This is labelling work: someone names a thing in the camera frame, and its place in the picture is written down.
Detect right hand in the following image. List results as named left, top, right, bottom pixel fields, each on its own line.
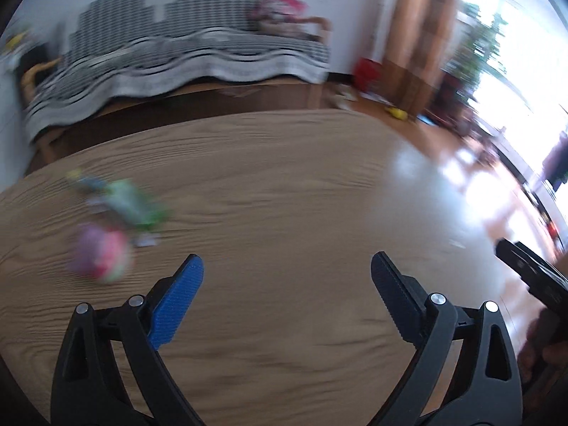
left=517, top=308, right=567, bottom=384

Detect brown curtain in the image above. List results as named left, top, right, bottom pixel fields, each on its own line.
left=381, top=0, right=459, bottom=116

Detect potted plant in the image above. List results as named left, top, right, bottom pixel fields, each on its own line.
left=432, top=2, right=507, bottom=121

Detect pink round wrapper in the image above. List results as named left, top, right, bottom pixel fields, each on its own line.
left=69, top=223, right=133, bottom=284

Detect wooden sofa bench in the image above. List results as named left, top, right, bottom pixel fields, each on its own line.
left=22, top=10, right=332, bottom=141

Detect black white patterned blanket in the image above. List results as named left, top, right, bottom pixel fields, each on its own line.
left=23, top=0, right=330, bottom=141

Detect green snack wrapper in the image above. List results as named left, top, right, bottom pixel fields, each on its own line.
left=65, top=169, right=169, bottom=247

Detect pink plush doll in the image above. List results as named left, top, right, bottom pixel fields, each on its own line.
left=248, top=0, right=307, bottom=38

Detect red bucket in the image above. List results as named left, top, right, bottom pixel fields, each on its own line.
left=353, top=57, right=382, bottom=91

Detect yellow toy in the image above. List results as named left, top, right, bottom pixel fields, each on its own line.
left=385, top=107, right=407, bottom=121

